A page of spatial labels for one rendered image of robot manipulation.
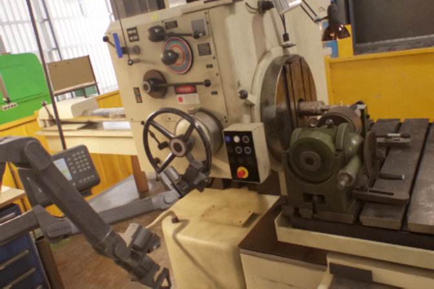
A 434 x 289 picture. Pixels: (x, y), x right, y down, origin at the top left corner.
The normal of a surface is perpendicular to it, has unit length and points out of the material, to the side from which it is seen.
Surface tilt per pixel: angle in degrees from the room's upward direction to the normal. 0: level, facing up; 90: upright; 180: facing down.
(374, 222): 90
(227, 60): 90
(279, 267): 90
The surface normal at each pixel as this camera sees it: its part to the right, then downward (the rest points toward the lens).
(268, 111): -0.54, 0.09
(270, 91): -0.53, -0.23
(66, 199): 0.80, 0.04
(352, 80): -0.51, 0.32
